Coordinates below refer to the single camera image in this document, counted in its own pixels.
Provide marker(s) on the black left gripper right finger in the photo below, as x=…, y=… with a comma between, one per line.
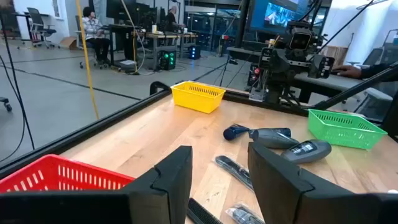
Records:
x=295, y=199

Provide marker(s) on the grey desk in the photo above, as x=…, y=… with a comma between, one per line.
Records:
x=326, y=84

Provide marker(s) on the green plastic basket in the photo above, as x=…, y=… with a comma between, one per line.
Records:
x=335, y=137

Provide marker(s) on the dark blue travel bottle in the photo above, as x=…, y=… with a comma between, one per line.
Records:
x=284, y=132
x=233, y=132

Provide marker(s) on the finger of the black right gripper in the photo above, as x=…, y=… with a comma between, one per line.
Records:
x=275, y=62
x=321, y=67

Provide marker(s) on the computer with green lights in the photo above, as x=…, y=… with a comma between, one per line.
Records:
x=168, y=59

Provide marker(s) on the person's hand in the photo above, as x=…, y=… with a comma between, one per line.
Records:
x=349, y=72

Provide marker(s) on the wooden top desk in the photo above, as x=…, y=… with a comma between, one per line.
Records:
x=168, y=35

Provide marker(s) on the white cup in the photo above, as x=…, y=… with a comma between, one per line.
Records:
x=154, y=29

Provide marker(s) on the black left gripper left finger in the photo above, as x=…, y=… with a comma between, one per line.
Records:
x=149, y=199

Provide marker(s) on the black metal table frame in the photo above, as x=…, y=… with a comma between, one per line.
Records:
x=93, y=130

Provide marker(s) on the white toothpaste tube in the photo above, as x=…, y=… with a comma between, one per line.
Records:
x=393, y=191

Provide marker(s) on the computer with blue lights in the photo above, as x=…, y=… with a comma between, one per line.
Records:
x=194, y=52

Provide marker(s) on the cardboard box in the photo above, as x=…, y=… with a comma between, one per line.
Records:
x=69, y=43

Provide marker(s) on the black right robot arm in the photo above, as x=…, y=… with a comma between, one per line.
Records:
x=276, y=90

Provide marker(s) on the yellow plastic basket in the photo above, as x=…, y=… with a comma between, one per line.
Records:
x=192, y=102

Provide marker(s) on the grey office chair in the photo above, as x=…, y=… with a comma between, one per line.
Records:
x=38, y=25

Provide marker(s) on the black tripod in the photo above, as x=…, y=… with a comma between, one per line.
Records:
x=224, y=71

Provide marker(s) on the wooden crate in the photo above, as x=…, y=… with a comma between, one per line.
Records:
x=334, y=56

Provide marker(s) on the black desk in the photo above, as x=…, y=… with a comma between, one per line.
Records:
x=119, y=29

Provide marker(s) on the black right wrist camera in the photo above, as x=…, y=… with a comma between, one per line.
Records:
x=300, y=40

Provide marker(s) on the black comb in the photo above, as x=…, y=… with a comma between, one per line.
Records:
x=200, y=214
x=244, y=216
x=233, y=169

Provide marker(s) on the person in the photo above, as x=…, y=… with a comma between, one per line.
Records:
x=170, y=20
x=93, y=28

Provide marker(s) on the black chair caster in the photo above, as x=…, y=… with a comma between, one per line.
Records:
x=7, y=105

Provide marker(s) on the red plastic basket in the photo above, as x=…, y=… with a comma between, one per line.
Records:
x=46, y=177

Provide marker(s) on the large display screen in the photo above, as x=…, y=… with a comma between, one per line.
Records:
x=280, y=15

